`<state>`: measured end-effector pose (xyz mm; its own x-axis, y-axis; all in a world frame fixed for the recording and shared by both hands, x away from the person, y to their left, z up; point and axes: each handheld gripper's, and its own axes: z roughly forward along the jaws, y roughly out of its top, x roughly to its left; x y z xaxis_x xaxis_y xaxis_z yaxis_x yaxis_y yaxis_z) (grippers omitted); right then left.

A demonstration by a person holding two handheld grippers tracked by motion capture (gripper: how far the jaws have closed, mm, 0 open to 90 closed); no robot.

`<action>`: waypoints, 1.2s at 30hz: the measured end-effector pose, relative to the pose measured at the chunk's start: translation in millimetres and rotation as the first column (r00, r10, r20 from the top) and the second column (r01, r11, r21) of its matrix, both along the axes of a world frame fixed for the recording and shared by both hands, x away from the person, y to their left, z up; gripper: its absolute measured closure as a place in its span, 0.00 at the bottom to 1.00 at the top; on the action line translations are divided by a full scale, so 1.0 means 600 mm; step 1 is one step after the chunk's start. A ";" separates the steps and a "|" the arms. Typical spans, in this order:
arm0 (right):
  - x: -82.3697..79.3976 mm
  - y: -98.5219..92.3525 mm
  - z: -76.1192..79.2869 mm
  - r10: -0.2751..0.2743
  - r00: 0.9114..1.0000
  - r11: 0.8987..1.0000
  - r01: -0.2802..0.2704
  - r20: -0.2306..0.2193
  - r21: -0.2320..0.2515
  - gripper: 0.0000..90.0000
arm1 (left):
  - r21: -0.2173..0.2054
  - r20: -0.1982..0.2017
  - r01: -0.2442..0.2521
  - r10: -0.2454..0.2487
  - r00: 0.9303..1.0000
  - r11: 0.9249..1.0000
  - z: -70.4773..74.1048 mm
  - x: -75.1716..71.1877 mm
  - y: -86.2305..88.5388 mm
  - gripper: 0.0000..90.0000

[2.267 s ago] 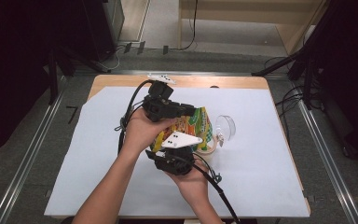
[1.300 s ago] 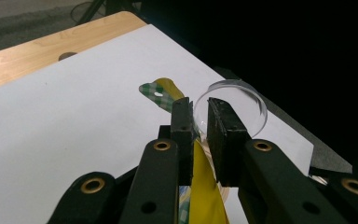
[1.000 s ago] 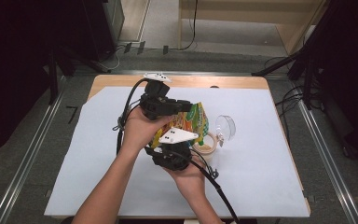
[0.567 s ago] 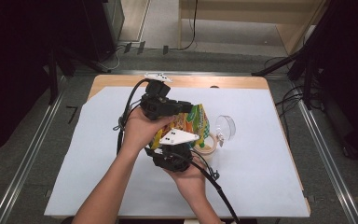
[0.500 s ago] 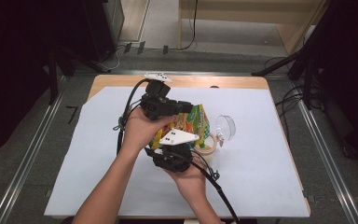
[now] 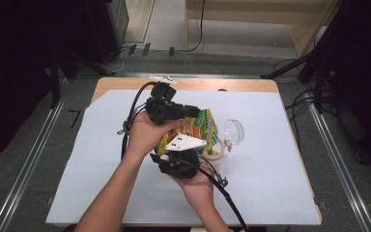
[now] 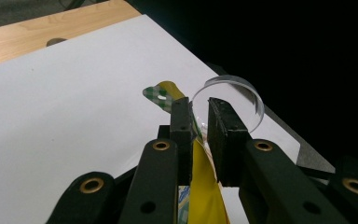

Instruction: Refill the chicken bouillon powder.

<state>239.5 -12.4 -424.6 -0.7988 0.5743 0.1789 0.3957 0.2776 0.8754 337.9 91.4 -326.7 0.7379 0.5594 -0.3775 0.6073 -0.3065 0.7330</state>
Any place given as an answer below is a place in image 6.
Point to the dark curtain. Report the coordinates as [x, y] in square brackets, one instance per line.
[13, 64]
[367, 80]

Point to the black metal stand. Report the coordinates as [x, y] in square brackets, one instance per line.
[286, 66]
[55, 80]

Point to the white block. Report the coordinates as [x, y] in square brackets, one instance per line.
[199, 230]

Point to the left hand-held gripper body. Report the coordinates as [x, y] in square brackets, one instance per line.
[162, 108]

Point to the wooden shelf unit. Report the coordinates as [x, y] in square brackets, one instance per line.
[254, 17]

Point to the tape roll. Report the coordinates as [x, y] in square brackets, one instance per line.
[217, 158]

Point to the yellow green sauce pouch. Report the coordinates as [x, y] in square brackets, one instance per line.
[196, 127]

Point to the black floor bracket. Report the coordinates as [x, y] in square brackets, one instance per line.
[171, 52]
[146, 49]
[132, 49]

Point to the white table sheet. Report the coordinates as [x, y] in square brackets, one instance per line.
[270, 180]

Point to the person's right hand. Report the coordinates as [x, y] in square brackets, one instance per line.
[198, 190]

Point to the person's left hand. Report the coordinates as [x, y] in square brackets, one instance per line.
[145, 138]

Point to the black cabinet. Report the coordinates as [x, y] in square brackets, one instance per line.
[106, 29]

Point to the metal floor rail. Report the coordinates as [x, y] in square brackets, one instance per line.
[222, 76]
[345, 180]
[21, 180]

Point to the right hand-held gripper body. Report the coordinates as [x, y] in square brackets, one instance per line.
[180, 166]

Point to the black table grommet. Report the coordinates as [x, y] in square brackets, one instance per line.
[222, 90]

